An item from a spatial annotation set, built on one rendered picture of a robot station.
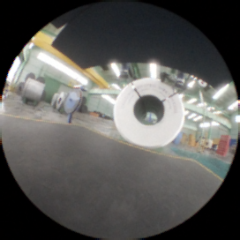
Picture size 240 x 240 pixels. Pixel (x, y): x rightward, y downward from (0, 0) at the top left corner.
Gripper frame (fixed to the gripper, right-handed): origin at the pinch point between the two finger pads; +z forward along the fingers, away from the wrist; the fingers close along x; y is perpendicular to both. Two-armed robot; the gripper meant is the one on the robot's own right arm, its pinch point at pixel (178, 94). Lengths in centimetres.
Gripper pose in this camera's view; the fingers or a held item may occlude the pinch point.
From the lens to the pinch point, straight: 96.9
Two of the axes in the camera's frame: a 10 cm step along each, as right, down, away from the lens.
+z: -1.5, 9.1, 3.8
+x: 9.0, 2.9, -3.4
